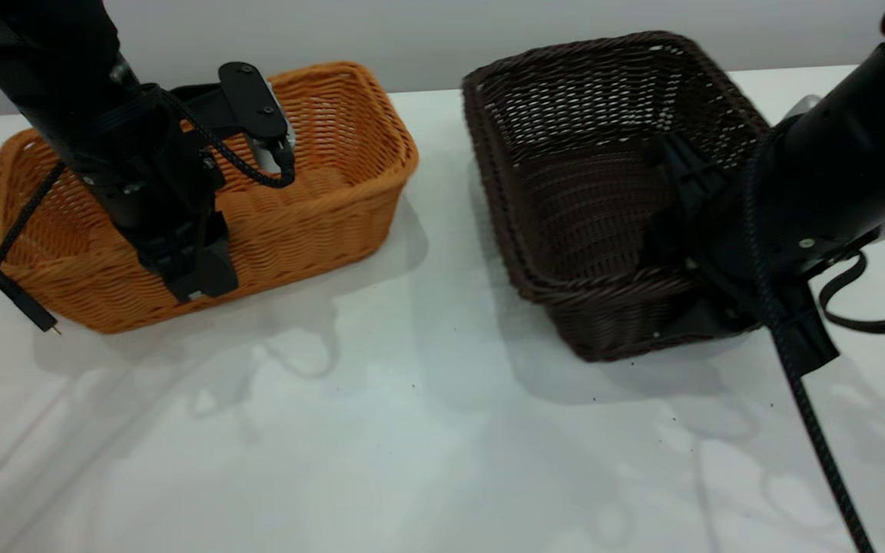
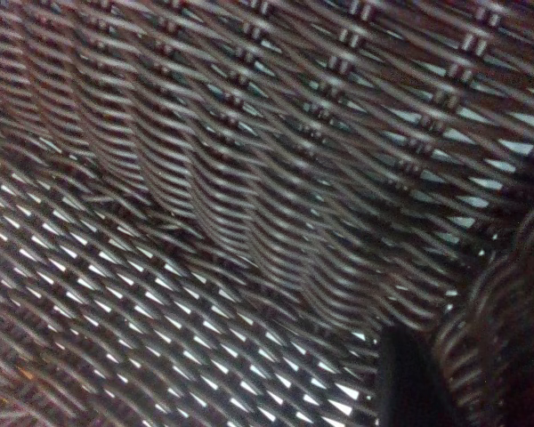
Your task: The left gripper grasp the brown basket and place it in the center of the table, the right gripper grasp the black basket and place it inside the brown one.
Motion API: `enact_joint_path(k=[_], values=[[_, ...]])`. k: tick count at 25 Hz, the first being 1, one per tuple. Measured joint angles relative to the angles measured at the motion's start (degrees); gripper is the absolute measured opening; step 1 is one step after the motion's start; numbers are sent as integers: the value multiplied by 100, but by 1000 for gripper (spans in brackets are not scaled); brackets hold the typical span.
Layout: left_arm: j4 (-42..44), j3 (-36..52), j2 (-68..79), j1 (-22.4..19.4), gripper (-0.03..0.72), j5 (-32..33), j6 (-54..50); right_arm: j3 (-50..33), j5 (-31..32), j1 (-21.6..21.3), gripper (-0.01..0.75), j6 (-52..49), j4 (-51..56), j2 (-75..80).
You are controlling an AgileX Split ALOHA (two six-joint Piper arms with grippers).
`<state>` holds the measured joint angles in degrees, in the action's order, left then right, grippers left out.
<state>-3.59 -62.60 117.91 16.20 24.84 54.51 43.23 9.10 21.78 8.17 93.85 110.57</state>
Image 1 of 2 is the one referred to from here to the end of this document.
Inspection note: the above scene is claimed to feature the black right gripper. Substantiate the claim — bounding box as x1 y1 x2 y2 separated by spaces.
641 77 885 377

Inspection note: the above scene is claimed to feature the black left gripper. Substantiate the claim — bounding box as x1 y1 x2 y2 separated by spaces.
55 88 241 304

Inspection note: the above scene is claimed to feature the orange-brown wicker basket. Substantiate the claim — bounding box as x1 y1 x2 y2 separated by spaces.
0 61 419 335

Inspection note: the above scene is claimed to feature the dark brown wicker basket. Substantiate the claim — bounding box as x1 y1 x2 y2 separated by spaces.
462 31 770 363

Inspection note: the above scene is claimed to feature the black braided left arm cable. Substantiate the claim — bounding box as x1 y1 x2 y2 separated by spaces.
0 84 295 350

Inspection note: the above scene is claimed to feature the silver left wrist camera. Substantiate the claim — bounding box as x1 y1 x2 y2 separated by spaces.
252 94 297 176

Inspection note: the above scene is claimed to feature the black left camera bracket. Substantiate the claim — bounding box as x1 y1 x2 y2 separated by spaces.
174 61 293 158

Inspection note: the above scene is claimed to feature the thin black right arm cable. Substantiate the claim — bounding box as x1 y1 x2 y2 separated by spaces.
819 204 885 335

